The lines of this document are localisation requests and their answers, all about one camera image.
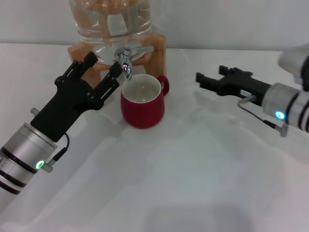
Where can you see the right robot arm silver white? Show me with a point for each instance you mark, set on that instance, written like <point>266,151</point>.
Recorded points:
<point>287,108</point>

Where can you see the red cup white inside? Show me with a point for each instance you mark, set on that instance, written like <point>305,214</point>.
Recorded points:
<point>142,111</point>

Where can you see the chrome faucet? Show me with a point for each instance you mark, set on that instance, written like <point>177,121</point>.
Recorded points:
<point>126,65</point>

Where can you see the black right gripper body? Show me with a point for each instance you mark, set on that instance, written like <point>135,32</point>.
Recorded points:
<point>246,87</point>

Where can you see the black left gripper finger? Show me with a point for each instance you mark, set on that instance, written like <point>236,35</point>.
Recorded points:
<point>85,64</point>
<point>105,87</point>

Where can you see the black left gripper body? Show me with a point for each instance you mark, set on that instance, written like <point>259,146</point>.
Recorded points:
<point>66,104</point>

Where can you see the right wrist camera housing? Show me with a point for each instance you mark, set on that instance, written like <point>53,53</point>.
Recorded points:
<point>294,62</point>

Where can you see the wooden dispenser stand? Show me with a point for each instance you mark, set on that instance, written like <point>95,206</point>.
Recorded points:
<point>158,58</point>

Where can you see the glass water dispenser jar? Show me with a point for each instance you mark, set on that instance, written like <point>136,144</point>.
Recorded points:
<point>108,21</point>

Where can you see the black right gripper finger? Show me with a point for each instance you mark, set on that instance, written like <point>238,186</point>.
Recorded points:
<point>228,70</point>
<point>207,81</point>

